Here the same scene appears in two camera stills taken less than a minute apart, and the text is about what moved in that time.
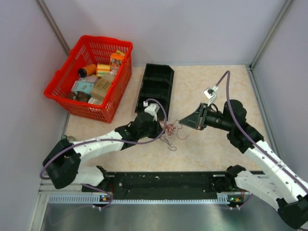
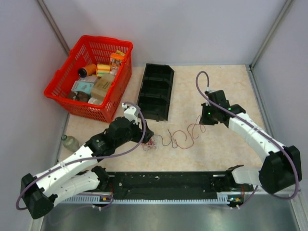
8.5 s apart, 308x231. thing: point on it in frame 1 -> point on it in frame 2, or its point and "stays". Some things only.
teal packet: x=80 y=86 stays
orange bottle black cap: x=87 y=70 stays
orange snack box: x=116 y=59 stays
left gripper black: x=158 y=130 -> x=139 y=132
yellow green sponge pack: x=103 y=69 stays
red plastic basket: x=91 y=50 stays
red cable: x=171 y=129 -> x=148 y=146
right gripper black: x=197 y=120 -> x=203 y=120
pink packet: x=91 y=79 stays
